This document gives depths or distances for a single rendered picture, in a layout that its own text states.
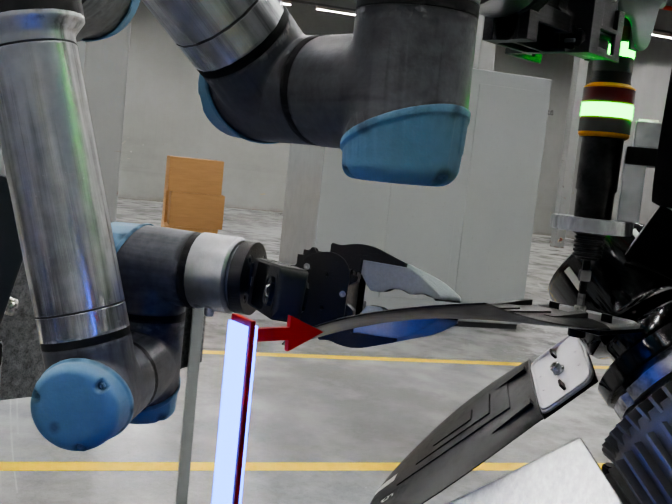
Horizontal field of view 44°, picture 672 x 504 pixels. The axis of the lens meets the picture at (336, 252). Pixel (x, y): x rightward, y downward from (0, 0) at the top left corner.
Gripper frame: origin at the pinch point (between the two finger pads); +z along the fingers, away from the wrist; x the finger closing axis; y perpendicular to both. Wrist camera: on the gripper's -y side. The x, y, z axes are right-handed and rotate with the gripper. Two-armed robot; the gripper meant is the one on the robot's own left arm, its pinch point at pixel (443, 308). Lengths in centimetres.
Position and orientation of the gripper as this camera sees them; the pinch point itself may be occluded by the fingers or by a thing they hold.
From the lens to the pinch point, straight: 73.2
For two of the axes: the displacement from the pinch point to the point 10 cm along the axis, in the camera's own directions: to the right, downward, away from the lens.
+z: 9.6, 1.3, -2.6
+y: 2.6, 0.3, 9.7
